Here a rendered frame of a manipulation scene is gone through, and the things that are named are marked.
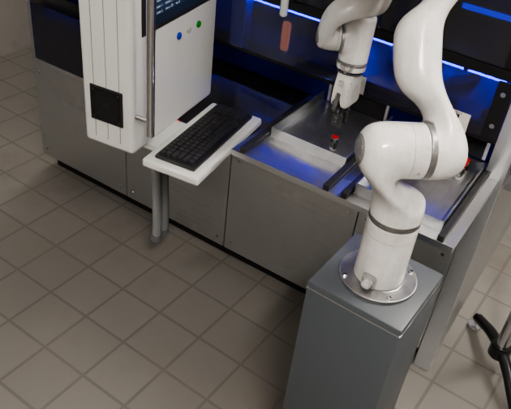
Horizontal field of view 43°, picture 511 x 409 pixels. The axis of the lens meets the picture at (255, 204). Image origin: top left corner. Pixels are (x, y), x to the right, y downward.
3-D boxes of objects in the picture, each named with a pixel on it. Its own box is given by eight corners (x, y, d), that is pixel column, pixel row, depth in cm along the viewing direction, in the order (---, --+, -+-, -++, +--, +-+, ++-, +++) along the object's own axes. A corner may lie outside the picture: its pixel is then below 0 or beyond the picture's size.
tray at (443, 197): (401, 145, 206) (403, 135, 204) (480, 177, 196) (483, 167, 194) (353, 193, 183) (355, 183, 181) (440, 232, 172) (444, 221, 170)
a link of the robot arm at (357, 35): (337, 63, 179) (370, 66, 180) (347, 16, 172) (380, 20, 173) (332, 51, 186) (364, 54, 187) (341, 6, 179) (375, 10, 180)
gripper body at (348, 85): (354, 75, 179) (346, 112, 186) (370, 66, 187) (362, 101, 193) (331, 66, 182) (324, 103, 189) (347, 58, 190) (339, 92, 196)
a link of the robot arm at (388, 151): (427, 234, 144) (458, 142, 130) (346, 233, 141) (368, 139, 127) (412, 201, 153) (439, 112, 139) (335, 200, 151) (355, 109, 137)
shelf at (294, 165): (309, 99, 230) (310, 94, 229) (504, 174, 202) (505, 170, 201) (230, 154, 196) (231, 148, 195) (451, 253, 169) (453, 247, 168)
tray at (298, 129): (322, 99, 227) (324, 89, 225) (390, 125, 216) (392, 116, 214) (270, 136, 203) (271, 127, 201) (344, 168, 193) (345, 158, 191)
